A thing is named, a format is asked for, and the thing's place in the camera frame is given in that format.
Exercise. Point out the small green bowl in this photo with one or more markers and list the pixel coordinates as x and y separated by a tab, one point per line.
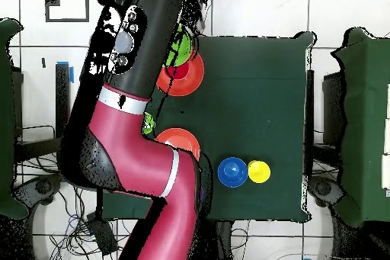
182	49

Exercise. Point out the green cloth covered table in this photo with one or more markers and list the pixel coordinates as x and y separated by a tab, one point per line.
6	119
362	119

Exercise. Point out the tall smooth yellow cup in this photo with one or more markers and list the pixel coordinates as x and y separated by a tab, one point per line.
259	171

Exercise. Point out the green ridged cup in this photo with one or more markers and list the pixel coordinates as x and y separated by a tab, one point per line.
149	124

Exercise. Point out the small dark blue bowl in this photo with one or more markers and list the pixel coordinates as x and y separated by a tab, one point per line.
232	172

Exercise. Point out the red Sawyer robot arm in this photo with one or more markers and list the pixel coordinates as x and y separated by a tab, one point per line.
137	150

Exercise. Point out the large orange bowl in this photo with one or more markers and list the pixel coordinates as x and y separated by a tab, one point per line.
195	80
182	138

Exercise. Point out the black power brick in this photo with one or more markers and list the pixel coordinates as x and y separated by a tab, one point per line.
102	235

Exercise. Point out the grey chair base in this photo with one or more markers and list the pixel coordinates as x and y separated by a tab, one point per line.
42	186
323	187

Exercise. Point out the red cup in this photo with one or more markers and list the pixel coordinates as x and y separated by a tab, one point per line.
181	72

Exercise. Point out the dark green table cloth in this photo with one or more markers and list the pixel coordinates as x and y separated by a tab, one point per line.
259	104

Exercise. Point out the black metal stand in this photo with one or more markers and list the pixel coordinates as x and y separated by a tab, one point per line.
62	95
330	104

